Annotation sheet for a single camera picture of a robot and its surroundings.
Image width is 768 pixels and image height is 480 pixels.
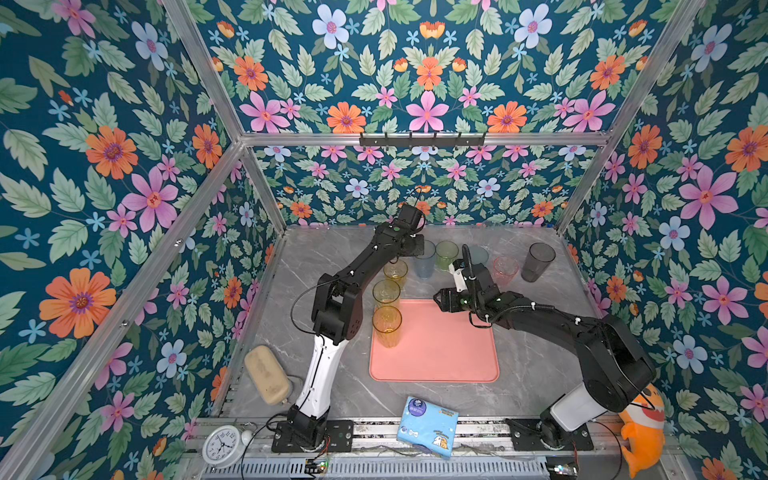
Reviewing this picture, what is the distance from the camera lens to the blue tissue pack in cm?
69

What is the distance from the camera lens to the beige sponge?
784 mm

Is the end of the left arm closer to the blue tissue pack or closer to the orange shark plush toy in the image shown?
the blue tissue pack

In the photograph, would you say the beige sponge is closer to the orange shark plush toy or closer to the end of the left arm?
the end of the left arm

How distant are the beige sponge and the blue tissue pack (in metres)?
0.33

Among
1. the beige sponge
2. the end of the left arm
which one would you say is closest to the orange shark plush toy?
the end of the left arm

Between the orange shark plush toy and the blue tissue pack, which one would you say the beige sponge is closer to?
the blue tissue pack
